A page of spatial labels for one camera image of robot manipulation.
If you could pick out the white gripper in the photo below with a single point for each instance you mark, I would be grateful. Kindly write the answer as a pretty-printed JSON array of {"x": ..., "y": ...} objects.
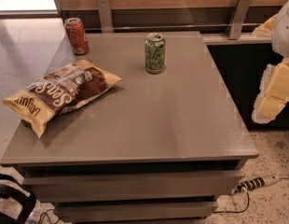
[{"x": 284, "y": 34}]

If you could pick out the green soda can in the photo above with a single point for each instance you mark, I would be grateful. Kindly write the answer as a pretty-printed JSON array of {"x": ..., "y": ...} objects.
[{"x": 154, "y": 52}]

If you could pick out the red soda can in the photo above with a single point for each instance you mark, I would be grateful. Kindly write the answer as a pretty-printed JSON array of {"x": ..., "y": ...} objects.
[{"x": 76, "y": 33}]

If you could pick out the white power strip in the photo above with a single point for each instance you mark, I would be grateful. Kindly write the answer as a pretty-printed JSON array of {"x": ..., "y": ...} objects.
[{"x": 255, "y": 183}]

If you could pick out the grey drawer cabinet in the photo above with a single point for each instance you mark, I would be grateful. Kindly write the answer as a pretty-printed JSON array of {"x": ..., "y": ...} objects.
[{"x": 181, "y": 120}]

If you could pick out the upper grey drawer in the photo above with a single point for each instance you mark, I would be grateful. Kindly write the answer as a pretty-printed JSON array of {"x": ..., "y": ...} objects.
[{"x": 95, "y": 188}]

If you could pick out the grey drawer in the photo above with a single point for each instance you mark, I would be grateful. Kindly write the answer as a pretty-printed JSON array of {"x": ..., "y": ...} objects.
[
  {"x": 135, "y": 212},
  {"x": 95, "y": 188}
]

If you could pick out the yellow brown chip bag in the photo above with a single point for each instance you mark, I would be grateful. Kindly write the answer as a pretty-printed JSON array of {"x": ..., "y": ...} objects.
[{"x": 61, "y": 91}]

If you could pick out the lower grey drawer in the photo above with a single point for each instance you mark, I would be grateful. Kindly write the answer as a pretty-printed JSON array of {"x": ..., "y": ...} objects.
[{"x": 135, "y": 212}]

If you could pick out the right metal bracket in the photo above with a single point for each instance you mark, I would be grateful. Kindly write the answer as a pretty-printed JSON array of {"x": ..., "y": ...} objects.
[{"x": 237, "y": 19}]

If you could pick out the metal bracket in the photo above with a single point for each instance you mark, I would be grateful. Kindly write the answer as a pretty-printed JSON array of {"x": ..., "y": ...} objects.
[
  {"x": 237, "y": 19},
  {"x": 105, "y": 15}
]

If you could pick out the left metal bracket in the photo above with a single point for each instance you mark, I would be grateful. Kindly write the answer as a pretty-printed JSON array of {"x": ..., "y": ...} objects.
[{"x": 105, "y": 15}]

